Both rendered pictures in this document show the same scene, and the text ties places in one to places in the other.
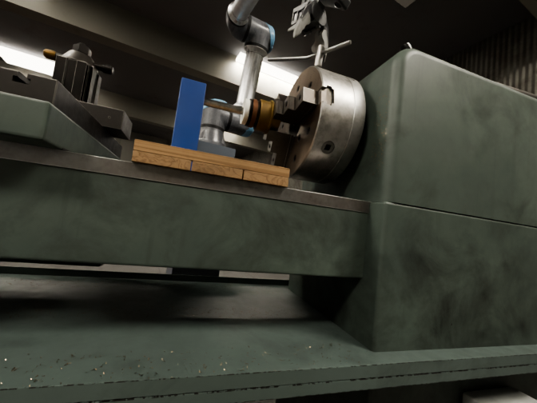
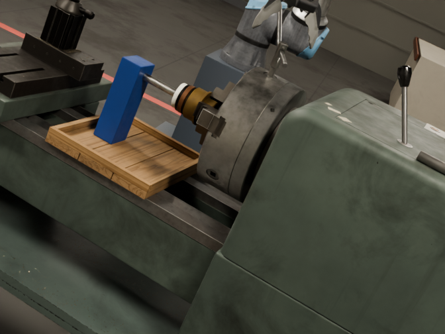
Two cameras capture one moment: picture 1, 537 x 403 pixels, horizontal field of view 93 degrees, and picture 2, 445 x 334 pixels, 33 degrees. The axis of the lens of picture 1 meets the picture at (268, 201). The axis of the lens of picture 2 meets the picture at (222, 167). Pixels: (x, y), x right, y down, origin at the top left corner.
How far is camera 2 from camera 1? 151 cm
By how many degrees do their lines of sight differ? 40
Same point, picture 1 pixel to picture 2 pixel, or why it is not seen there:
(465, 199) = (318, 293)
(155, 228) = (51, 189)
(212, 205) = (89, 189)
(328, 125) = (209, 156)
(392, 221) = (216, 272)
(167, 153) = (65, 143)
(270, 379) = (60, 314)
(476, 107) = (379, 203)
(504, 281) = not seen: outside the picture
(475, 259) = not seen: outside the picture
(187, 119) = (116, 97)
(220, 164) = (97, 162)
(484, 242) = not seen: outside the picture
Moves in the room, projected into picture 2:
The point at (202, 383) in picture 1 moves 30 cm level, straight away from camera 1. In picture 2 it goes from (27, 291) to (104, 262)
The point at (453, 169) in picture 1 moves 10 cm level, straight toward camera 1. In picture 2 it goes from (312, 256) to (271, 246)
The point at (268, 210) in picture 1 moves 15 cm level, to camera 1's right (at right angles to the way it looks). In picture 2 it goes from (127, 210) to (168, 245)
